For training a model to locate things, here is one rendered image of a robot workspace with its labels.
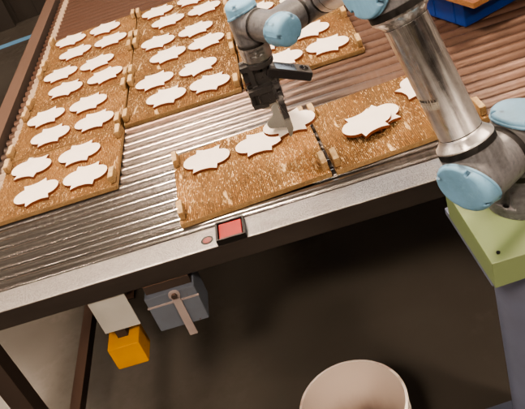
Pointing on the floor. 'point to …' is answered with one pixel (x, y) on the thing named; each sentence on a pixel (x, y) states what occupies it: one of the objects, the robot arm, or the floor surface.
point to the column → (516, 336)
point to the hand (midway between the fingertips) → (289, 122)
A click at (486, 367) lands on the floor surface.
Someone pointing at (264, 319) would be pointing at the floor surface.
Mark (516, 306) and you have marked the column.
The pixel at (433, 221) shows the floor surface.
